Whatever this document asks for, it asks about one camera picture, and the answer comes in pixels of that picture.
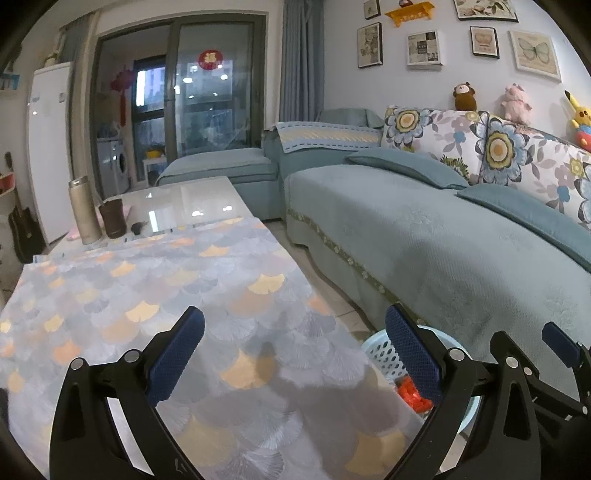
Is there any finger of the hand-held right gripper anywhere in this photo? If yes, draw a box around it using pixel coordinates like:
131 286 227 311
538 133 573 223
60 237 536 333
489 330 591 416
542 322 591 374

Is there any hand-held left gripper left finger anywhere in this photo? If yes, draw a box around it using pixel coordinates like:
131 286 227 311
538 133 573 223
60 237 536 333
48 306 206 480

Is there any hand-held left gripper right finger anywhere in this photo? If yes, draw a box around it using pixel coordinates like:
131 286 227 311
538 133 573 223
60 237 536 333
385 304 543 480

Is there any light blue perforated plastic basket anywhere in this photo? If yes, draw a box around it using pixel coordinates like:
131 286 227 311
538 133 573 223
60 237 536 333
360 328 483 437

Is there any orange plastic bag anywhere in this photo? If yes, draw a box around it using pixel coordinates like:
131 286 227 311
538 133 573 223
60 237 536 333
396 375 435 414

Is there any scale-patterned tablecloth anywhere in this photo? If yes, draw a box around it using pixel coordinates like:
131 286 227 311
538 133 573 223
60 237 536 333
0 217 426 480

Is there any blue cushion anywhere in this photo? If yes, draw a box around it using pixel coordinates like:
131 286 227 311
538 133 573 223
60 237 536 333
456 184 591 273
346 148 469 190

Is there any brown cup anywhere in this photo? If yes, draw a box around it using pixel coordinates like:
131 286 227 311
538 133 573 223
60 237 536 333
98 198 127 240

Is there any coffee table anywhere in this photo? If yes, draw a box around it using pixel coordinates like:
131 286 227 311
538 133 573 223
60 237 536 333
48 175 259 259

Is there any beige thermos bottle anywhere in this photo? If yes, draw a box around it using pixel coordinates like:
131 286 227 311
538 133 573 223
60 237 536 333
68 175 102 245

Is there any floral pillow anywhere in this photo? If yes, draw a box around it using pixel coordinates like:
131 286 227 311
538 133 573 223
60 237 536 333
381 106 490 185
478 115 591 229

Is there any white stool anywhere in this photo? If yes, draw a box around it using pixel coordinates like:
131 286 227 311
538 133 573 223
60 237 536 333
143 157 167 185

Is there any blue-grey sofa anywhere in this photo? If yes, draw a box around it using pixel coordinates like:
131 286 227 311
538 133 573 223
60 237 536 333
154 108 591 333

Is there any white washing machine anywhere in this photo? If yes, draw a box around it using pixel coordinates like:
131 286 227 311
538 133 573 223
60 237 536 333
97 138 132 197

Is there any dark guitar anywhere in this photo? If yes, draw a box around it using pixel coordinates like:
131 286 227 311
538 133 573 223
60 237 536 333
4 152 47 264

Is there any yellow plush toy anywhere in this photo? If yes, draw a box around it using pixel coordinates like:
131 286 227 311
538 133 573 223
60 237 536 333
564 90 591 153

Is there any pink pig plush toy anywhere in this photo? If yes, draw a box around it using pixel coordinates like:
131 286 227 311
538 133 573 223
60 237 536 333
501 84 533 125

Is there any striped armrest cover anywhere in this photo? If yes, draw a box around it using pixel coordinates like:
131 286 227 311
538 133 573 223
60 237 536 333
270 121 384 155

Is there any white refrigerator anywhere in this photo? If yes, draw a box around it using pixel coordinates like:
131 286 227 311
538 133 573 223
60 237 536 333
28 62 77 245

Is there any glass sliding door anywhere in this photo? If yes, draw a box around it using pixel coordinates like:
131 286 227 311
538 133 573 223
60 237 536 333
95 14 269 185

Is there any brown monkey plush toy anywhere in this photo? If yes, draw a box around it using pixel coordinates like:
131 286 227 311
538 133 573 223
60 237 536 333
452 82 478 112

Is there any red hanging knot ornament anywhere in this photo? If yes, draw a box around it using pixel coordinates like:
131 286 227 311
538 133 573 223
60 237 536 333
110 65 134 127

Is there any blue-grey curtain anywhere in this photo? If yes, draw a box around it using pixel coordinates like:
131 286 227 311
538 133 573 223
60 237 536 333
279 0 331 123

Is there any butterfly picture frame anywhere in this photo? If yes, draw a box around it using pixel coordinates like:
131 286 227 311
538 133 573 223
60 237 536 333
509 30 561 83

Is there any black shell picture frame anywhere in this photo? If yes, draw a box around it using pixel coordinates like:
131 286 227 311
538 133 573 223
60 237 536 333
470 26 498 59

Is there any white picture frame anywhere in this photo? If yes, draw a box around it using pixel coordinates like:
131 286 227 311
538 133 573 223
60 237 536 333
407 31 443 68

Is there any tall black picture frame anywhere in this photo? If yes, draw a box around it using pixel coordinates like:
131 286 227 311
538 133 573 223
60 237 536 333
357 22 383 69

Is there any flower picture frame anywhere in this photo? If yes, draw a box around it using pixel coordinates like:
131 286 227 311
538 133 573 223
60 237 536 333
452 0 519 22

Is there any yellow wall shelf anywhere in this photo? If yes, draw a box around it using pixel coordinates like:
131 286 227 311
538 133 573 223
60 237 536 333
385 1 435 23

